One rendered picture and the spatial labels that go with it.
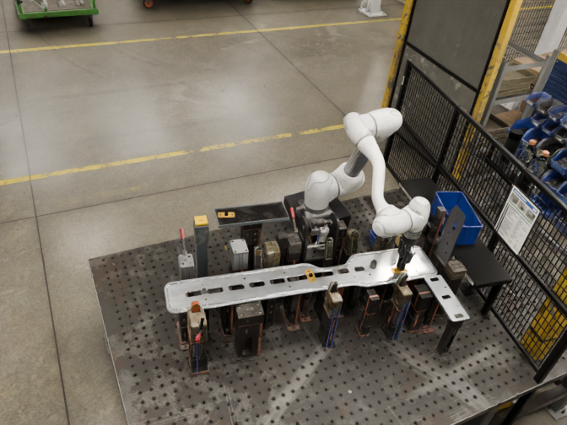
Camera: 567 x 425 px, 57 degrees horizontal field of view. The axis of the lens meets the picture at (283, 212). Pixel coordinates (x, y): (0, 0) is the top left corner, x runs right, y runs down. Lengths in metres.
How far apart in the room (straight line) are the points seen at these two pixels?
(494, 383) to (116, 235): 2.91
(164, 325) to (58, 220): 2.03
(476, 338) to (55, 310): 2.67
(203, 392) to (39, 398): 1.26
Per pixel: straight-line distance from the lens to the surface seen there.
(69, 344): 3.70
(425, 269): 2.82
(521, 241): 2.84
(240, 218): 2.66
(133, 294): 2.94
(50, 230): 4.51
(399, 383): 2.73
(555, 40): 6.84
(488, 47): 4.60
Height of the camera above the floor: 2.88
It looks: 39 degrees down
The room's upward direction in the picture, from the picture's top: 6 degrees clockwise
